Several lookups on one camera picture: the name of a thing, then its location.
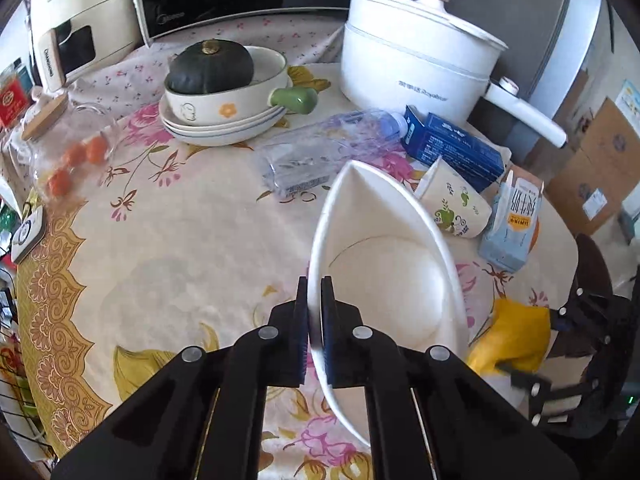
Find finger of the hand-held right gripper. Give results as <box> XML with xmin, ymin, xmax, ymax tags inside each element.
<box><xmin>548</xmin><ymin>287</ymin><xmax>632</xmax><ymax>346</ymax></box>
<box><xmin>497</xmin><ymin>362</ymin><xmax>603</xmax><ymax>428</ymax></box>

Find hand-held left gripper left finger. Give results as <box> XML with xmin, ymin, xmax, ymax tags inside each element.
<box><xmin>50</xmin><ymin>276</ymin><xmax>311</xmax><ymax>480</ymax></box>

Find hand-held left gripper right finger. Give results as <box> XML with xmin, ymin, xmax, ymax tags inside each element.
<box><xmin>320</xmin><ymin>276</ymin><xmax>581</xmax><ymax>480</ymax></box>

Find yellow cloth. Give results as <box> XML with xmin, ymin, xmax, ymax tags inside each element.
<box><xmin>467</xmin><ymin>297</ymin><xmax>553</xmax><ymax>391</ymax></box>

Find white paper bowl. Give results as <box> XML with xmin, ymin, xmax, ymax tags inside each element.
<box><xmin>306</xmin><ymin>160</ymin><xmax>470</xmax><ymax>448</ymax></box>

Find light blue milk carton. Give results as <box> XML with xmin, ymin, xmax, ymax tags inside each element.
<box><xmin>479</xmin><ymin>170</ymin><xmax>546</xmax><ymax>273</ymax></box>

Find paper cup with green print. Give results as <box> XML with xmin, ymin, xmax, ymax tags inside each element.
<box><xmin>414</xmin><ymin>156</ymin><xmax>493</xmax><ymax>240</ymax></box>

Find clear plastic bottle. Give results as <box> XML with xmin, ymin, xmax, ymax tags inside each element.
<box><xmin>252</xmin><ymin>109</ymin><xmax>412</xmax><ymax>200</ymax></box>

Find dark blue carton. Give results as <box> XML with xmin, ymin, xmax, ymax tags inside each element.
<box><xmin>400</xmin><ymin>105</ymin><xmax>507</xmax><ymax>193</ymax></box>

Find cardboard box with blue logos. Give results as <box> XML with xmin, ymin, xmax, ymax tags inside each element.
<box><xmin>545</xmin><ymin>97</ymin><xmax>640</xmax><ymax>236</ymax></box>

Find floral tablecloth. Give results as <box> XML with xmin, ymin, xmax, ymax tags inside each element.
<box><xmin>15</xmin><ymin>62</ymin><xmax>581</xmax><ymax>480</ymax></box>

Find white electric pot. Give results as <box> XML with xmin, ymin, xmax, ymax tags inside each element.
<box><xmin>340</xmin><ymin>22</ymin><xmax>568</xmax><ymax>148</ymax></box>

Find dark green squash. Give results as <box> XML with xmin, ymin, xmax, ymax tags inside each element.
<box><xmin>165</xmin><ymin>40</ymin><xmax>256</xmax><ymax>95</ymax></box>

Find grey refrigerator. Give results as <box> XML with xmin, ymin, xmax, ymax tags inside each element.
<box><xmin>480</xmin><ymin>0</ymin><xmax>616</xmax><ymax>161</ymax></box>

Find small white timer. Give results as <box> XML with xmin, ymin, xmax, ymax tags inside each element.
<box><xmin>11</xmin><ymin>207</ymin><xmax>46</xmax><ymax>263</ymax></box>

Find clear glass jar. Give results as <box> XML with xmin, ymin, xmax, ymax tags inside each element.
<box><xmin>2</xmin><ymin>95</ymin><xmax>121</xmax><ymax>206</ymax></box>

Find white cloth with small flowers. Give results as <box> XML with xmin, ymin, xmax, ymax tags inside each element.
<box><xmin>65</xmin><ymin>10</ymin><xmax>346</xmax><ymax>111</ymax></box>

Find white pot lid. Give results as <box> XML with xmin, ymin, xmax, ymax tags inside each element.
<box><xmin>347</xmin><ymin>0</ymin><xmax>508</xmax><ymax>53</ymax></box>

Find wooden jar lid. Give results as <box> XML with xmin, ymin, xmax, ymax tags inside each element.
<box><xmin>21</xmin><ymin>94</ymin><xmax>69</xmax><ymax>141</ymax></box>

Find red tin box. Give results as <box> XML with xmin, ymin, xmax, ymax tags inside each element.
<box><xmin>0</xmin><ymin>80</ymin><xmax>28</xmax><ymax>128</ymax></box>

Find cream air fryer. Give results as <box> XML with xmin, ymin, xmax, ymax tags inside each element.
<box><xmin>27</xmin><ymin>0</ymin><xmax>143</xmax><ymax>93</ymax></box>

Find ceramic bowl with green handle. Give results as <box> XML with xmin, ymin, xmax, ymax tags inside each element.
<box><xmin>164</xmin><ymin>46</ymin><xmax>319</xmax><ymax>126</ymax></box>

